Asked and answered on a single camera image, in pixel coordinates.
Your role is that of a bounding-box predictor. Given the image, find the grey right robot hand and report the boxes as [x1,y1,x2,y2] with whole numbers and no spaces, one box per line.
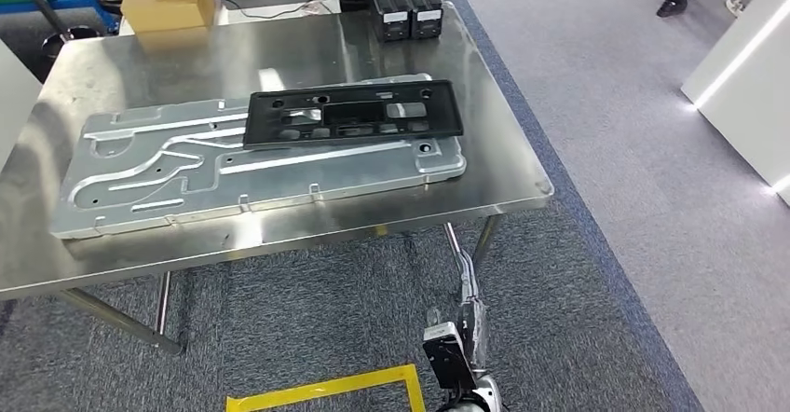
[457,254,491,370]

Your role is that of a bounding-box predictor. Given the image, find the black plastic perforated panel part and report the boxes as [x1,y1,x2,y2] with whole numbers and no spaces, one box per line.
[242,79,465,150]

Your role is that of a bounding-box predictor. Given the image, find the stainless steel workbench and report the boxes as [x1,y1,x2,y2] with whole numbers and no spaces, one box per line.
[0,1,555,356]

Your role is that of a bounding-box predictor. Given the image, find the yellow floor tape square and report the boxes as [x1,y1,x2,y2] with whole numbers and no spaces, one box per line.
[225,364,427,412]

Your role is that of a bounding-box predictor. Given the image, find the stamped grey metal plate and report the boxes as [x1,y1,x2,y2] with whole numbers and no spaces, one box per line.
[48,74,469,240]

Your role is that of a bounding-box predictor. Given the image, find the white lit display counter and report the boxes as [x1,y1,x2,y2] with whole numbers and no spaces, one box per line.
[680,0,790,207]

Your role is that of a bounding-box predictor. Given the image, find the white desk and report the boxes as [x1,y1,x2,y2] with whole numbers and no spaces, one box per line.
[116,0,343,36]

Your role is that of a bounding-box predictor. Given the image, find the white cabinet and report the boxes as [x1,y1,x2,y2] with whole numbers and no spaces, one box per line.
[0,38,43,172]

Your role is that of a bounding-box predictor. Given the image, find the stanchion with black base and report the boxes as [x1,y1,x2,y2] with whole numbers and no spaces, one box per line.
[6,0,103,64]

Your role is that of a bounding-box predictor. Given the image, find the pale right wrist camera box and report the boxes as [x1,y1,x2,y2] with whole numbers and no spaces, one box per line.
[422,321,478,391]

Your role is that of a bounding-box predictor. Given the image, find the black laptop cable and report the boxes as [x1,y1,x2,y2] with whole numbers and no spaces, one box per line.
[200,0,322,21]

